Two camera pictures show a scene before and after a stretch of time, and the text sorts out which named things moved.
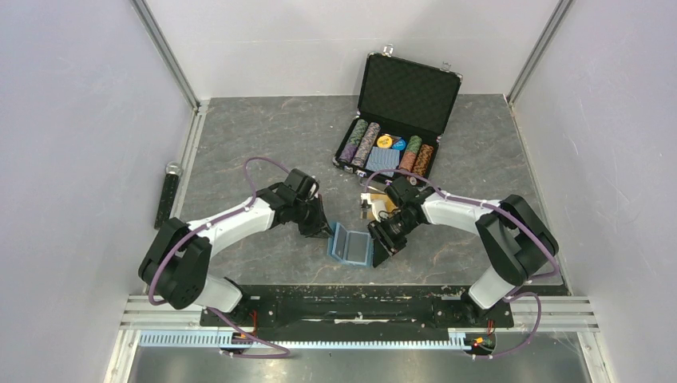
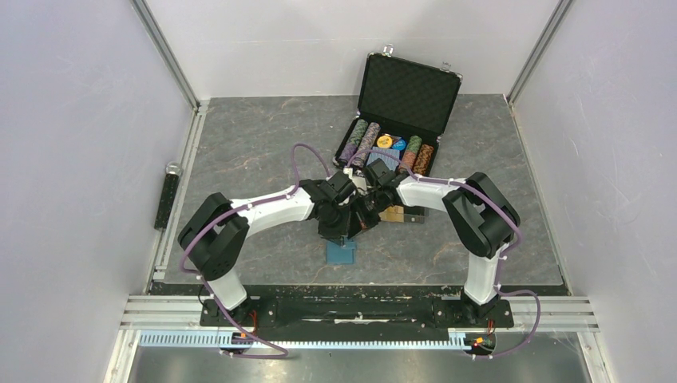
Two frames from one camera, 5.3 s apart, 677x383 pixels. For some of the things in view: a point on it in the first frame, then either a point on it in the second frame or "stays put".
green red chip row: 409,156 stays put
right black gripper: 384,243 → 362,221
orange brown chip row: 422,159 stays put
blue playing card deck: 381,159 stays put
